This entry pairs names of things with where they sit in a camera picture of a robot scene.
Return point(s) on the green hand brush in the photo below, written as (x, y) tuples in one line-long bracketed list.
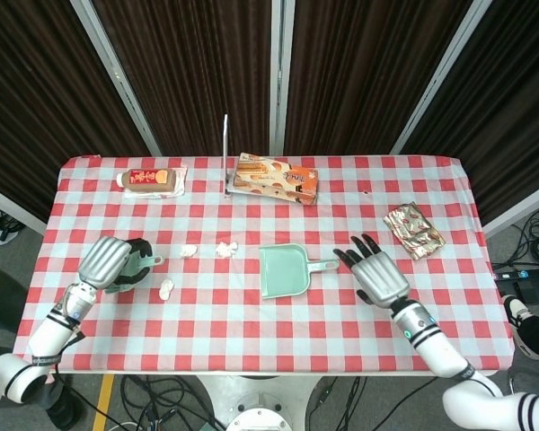
[(155, 260)]

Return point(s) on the grey aluminium frame post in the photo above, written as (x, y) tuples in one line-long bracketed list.
[(280, 76), (117, 76), (440, 76)]

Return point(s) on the white paper ball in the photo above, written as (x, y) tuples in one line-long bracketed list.
[(189, 251), (226, 249), (166, 289)]

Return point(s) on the red white checkered tablecloth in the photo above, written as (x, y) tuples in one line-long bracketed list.
[(260, 332)]

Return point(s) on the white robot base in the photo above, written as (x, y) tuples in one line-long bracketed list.
[(256, 399)]

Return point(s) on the white metal bookend stand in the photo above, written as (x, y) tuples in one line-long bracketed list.
[(226, 152)]

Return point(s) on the green plastic dustpan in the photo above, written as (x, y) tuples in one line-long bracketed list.
[(280, 274)]

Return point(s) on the white plastic packet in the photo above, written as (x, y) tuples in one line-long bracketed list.
[(182, 179)]

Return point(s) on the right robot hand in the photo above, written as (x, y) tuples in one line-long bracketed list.
[(379, 280)]

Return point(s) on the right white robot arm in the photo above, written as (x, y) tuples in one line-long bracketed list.
[(435, 345)]

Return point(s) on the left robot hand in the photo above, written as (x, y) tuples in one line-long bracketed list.
[(101, 260)]

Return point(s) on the white black sneaker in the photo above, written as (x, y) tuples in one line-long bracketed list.
[(517, 312)]

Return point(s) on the orange biscuit box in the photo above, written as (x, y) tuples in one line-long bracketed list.
[(274, 179)]

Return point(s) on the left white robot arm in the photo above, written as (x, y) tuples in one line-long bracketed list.
[(49, 332)]

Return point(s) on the gold foil snack packet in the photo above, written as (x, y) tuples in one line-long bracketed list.
[(413, 231)]

